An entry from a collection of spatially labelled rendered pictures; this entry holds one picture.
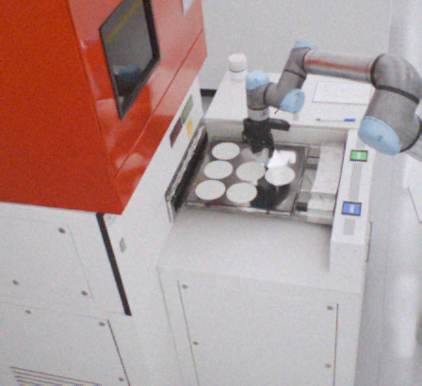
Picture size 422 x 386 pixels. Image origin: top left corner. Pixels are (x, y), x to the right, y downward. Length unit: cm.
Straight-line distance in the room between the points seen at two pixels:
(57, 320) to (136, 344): 26
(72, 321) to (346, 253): 85
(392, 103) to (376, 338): 140
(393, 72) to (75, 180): 83
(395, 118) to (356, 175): 46
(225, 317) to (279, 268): 28
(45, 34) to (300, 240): 107
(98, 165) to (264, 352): 100
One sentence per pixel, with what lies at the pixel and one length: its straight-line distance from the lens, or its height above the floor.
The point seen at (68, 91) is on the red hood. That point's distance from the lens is 135.
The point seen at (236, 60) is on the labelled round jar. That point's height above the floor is 106.
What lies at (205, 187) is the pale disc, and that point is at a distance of 207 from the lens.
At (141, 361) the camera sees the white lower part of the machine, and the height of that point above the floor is 59.
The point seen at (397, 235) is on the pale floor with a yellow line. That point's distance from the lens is 319.
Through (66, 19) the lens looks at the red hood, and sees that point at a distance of 126.
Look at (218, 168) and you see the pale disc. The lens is 215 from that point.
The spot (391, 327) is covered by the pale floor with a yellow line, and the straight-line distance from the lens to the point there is 282.
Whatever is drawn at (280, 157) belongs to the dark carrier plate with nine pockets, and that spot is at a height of 90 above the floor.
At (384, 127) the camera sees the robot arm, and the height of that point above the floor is 133.
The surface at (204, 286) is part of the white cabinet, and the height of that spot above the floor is 75.
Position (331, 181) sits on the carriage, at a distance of 210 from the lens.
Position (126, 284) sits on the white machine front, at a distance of 175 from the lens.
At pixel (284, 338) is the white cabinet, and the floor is 55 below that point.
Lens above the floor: 224
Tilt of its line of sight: 39 degrees down
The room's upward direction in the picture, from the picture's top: 7 degrees counter-clockwise
